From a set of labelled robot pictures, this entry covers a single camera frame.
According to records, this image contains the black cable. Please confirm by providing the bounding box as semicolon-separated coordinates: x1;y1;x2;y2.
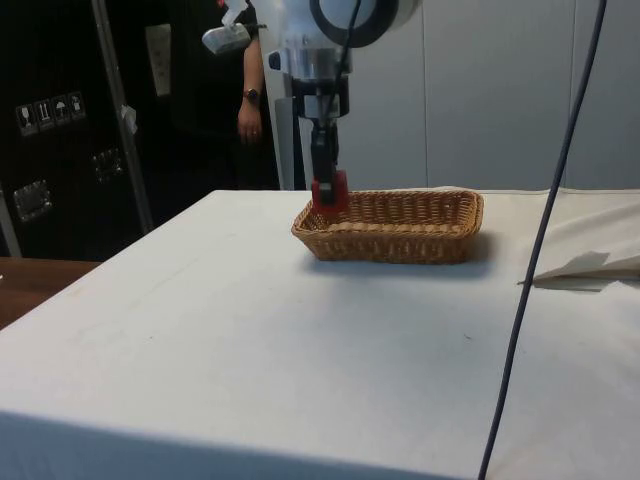
477;0;609;480
322;0;364;126

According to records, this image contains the red cube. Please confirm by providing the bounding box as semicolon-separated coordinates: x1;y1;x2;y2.
310;169;350;215

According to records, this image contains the wicker basket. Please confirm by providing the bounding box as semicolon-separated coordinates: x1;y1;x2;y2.
290;188;486;265

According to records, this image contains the person in black clothes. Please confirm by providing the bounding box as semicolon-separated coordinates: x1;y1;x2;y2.
167;0;281;190

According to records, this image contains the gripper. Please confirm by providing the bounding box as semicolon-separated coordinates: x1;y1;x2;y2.
293;79;351;207

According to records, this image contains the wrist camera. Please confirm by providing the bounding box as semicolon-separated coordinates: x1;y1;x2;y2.
201;21;252;56

